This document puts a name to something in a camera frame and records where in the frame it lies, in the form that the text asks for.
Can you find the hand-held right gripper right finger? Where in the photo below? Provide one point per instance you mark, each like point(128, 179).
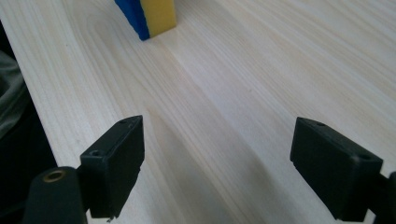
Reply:
point(331, 168)

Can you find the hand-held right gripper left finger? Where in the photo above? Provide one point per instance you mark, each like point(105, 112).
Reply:
point(115, 168)

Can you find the grey cloth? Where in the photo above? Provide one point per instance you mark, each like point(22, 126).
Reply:
point(9, 93)

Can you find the blue and yellow sponge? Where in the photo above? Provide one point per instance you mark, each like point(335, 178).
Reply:
point(149, 15)

